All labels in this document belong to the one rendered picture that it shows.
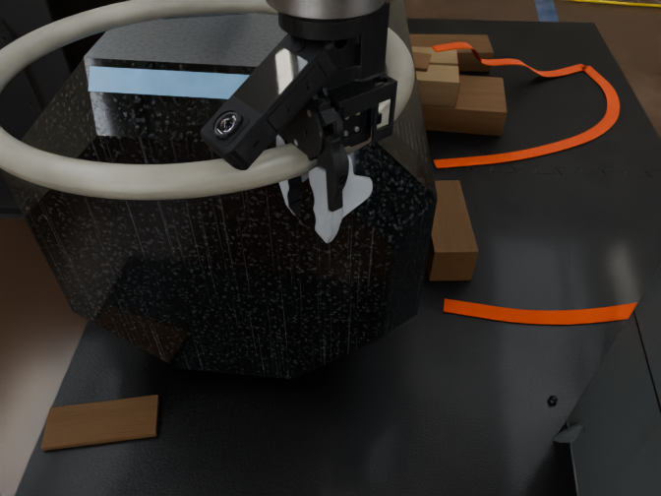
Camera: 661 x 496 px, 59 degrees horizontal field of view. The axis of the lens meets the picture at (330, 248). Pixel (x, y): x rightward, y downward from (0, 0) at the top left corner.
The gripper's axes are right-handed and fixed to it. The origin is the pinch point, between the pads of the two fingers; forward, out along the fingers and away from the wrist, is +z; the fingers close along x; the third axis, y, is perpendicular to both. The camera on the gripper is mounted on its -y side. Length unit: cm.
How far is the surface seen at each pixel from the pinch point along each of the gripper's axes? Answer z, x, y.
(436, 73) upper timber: 55, 93, 122
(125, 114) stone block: 9.3, 46.3, -0.8
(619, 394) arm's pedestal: 56, -20, 56
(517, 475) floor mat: 85, -14, 45
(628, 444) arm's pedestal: 58, -27, 50
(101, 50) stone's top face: 3, 56, 1
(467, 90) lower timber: 64, 90, 137
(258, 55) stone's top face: 2.6, 39.3, 19.3
